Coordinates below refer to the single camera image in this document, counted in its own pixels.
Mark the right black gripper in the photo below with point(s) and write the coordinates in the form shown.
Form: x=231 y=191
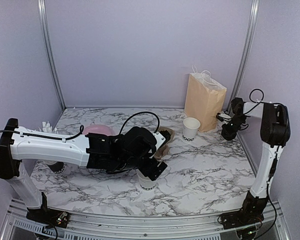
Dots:
x=224 y=127

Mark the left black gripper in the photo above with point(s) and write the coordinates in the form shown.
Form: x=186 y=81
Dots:
x=148 y=171

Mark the white paper cup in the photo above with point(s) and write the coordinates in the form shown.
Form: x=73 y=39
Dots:
x=145 y=182
x=190 y=128

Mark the brown cardboard cup carrier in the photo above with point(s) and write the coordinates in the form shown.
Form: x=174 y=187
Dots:
x=164 y=150

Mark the brown paper bag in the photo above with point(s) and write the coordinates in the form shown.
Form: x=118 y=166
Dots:
x=205 y=98

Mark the black cup lid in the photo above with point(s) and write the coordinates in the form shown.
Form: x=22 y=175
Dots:
x=229 y=136

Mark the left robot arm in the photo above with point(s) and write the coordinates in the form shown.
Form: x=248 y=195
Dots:
x=133 y=150

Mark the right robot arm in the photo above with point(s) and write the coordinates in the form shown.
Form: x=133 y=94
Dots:
x=275 y=132

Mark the pink plate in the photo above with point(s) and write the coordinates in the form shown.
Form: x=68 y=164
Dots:
x=98 y=129

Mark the black cup with straws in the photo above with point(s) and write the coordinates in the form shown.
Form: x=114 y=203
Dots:
x=56 y=167

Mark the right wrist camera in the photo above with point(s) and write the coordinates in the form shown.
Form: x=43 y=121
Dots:
x=222 y=117

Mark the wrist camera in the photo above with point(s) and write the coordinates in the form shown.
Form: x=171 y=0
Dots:
x=222 y=117
x=161 y=137

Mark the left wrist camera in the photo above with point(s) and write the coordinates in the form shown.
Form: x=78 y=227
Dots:
x=161 y=137

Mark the right aluminium frame post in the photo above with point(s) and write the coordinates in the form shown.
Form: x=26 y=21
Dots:
x=251 y=28

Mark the aluminium frame post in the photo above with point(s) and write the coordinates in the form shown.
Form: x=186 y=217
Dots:
x=251 y=28
x=49 y=52

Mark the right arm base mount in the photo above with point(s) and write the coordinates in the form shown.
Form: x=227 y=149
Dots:
x=235 y=219

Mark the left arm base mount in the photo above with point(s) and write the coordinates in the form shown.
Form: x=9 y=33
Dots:
x=57 y=218

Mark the left aluminium frame post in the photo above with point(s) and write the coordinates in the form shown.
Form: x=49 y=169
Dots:
x=49 y=52

